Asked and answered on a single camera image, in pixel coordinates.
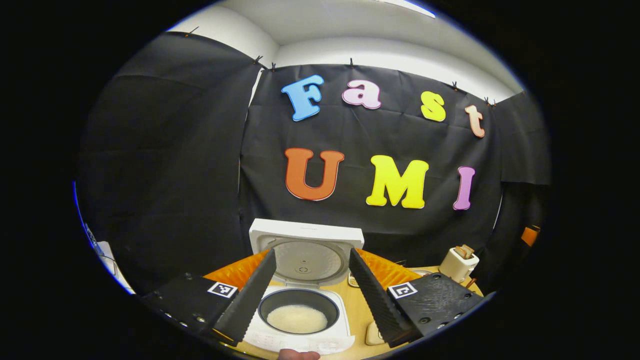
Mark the white rice cooker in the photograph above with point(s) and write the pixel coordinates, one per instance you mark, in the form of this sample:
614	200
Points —
305	240

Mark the white rice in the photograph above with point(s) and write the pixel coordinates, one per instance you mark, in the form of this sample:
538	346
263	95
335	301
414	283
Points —
297	320

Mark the white divided grain dish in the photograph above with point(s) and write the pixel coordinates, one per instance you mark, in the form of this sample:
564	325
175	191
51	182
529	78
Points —
353	281

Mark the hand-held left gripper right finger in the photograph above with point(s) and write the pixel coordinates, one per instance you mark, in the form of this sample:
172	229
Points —
375	300

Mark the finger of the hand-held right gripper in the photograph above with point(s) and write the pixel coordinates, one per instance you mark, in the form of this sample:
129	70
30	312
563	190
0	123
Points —
531	236

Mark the bread slice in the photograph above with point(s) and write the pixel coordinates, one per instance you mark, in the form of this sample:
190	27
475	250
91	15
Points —
460	251
468	249

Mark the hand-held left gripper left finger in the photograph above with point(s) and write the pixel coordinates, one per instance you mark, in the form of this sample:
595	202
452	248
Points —
250	300

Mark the round white plate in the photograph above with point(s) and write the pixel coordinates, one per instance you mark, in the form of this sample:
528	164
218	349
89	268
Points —
422	272

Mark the white toaster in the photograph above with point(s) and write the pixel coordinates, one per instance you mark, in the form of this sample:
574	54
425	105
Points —
457	267

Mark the cream square rice tray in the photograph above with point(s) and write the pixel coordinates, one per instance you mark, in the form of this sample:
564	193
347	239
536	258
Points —
372	335

